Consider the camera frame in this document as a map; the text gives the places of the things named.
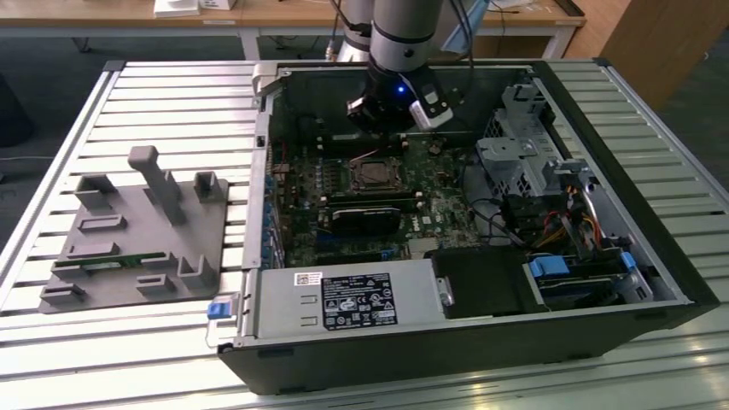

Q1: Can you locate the silver CPU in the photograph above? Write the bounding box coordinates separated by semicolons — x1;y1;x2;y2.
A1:
362;161;395;183

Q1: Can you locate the CPU socket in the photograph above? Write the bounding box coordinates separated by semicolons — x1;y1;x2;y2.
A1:
346;155;409;192

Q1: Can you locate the black RAM slot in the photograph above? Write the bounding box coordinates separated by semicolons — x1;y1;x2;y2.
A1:
326;198;415;210
325;191;414;202

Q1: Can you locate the pale blue teach pendant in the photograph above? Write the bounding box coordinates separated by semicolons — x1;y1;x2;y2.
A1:
442;0;491;55

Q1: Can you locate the green motherboard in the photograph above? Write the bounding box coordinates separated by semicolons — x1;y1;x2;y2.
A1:
266;136;490;268

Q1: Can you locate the perforated metal drive cage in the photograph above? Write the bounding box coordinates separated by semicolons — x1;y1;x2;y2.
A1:
473;83;599;200

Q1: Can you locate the black graphics card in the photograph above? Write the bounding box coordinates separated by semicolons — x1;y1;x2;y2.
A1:
326;204;403;236

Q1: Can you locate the silver chipset heatsink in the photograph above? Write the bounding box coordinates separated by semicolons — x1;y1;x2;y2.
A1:
406;237;443;260

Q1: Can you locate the blue disk carrier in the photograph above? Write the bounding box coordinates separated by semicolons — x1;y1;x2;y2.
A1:
523;252;625;308

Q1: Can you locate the silver power supply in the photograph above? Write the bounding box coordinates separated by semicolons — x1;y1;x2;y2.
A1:
253;258;445;338

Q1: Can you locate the wooden cabinet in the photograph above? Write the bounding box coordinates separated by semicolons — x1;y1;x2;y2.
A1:
562;0;729;112

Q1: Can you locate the wooden desk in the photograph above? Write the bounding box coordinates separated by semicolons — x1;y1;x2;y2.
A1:
0;0;587;61

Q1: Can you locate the blue case latch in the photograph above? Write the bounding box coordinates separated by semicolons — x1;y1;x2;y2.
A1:
206;298;238;321

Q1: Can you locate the grey parts rack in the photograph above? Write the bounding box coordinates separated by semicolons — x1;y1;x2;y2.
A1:
36;144;231;315

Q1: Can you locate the green RAM stick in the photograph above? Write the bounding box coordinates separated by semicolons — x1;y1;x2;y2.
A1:
70;251;169;274

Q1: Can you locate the black PC case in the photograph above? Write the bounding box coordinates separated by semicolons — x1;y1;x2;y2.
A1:
214;58;719;396

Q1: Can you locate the dark wrist camera box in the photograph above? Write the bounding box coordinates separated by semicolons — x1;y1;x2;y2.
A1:
343;97;371;126

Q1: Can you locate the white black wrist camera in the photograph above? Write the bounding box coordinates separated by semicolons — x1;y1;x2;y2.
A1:
406;80;455;131

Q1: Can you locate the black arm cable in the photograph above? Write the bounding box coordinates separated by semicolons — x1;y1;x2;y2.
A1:
446;0;482;110

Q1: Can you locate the yellow orange wire bundle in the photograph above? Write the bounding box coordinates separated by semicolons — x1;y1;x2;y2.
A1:
534;208;605;251

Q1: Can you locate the black plastic duct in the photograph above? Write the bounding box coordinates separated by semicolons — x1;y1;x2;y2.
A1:
429;247;542;320

